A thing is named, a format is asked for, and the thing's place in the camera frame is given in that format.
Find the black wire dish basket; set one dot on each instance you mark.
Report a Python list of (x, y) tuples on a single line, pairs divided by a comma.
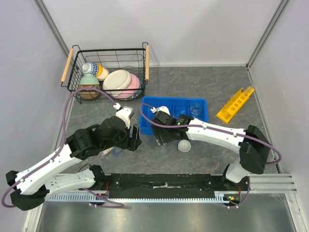
[(134, 60)]

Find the brown ceramic bowl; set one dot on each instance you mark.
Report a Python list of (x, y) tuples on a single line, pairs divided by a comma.
[(89, 95)]

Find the clear glass funnel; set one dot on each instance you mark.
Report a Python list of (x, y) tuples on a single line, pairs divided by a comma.
[(195, 110)]

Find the pink plate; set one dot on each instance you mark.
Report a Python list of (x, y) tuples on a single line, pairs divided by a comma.
[(132, 90)]

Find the mint green bowl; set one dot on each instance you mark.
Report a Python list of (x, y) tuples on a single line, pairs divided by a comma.
[(89, 79)]

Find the yellow white bowl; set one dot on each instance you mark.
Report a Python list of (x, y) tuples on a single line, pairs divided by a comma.
[(102, 73)]

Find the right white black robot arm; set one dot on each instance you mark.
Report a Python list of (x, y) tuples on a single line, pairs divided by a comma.
[(250, 143)]

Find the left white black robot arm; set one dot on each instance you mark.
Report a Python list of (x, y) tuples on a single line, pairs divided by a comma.
[(30, 188)]

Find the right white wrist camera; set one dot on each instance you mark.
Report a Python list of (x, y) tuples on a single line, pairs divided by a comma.
[(160, 110)]

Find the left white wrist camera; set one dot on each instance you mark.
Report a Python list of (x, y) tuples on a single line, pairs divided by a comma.
[(125, 114)]

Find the small glass reagent bottle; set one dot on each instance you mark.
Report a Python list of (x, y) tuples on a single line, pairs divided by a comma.
[(105, 152)]

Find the yellow test tube rack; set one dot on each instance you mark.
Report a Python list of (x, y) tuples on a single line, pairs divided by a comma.
[(232, 107)]

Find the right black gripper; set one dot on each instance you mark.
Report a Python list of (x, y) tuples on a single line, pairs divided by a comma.
[(156, 132)]

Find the blue white patterned bowl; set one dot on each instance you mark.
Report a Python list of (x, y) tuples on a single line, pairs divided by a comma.
[(90, 68)]

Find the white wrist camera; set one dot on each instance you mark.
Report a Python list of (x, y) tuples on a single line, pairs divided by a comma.
[(125, 114), (160, 110)]

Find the cream white plate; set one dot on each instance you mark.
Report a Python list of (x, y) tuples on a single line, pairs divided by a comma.
[(116, 82)]

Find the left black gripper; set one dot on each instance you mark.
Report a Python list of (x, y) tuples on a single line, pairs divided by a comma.
[(132, 143)]

